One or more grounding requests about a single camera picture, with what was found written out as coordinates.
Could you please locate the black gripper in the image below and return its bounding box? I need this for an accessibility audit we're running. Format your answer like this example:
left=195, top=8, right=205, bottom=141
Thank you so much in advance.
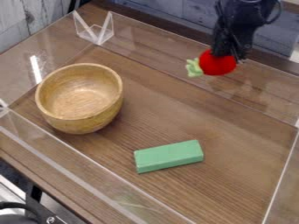
left=211, top=9, right=259, bottom=62

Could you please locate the red plush strawberry toy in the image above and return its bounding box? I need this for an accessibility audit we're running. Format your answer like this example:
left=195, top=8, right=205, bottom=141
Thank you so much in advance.
left=185, top=50, right=237, bottom=77

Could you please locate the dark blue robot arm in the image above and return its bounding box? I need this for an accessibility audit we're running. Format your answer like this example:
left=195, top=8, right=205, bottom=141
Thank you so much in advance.
left=211, top=0, right=283, bottom=62

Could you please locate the green rectangular block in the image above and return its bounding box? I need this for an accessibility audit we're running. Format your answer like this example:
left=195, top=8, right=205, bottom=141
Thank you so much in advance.
left=134, top=140, right=204, bottom=173

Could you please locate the wooden bowl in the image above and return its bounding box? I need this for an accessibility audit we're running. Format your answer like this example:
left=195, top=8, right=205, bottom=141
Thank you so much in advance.
left=34, top=63, right=124, bottom=135

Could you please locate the clear acrylic tray enclosure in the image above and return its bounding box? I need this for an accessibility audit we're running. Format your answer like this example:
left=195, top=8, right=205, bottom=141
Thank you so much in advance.
left=0, top=14, right=299, bottom=224

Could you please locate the black metal table frame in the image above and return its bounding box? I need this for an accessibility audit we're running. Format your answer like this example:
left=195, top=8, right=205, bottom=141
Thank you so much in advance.
left=25, top=184, right=84, bottom=224

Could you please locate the black cable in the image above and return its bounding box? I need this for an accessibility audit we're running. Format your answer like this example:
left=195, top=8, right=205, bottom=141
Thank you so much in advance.
left=0, top=200, right=40, bottom=224

